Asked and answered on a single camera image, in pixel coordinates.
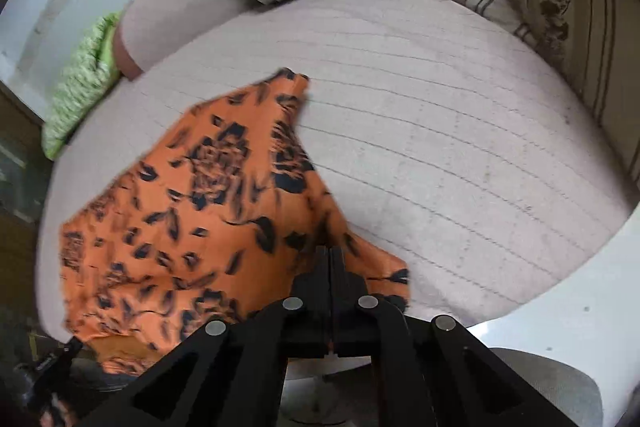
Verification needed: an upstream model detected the pink bolster cushion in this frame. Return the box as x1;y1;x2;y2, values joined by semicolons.
112;0;258;80

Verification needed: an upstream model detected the green checkered folded blanket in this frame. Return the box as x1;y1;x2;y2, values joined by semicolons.
41;12;120;160

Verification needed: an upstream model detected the orange black floral blouse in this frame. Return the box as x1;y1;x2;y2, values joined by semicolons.
60;68;409;376

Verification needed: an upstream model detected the dark wooden glass cabinet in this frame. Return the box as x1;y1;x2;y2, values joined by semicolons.
1;87;52;363

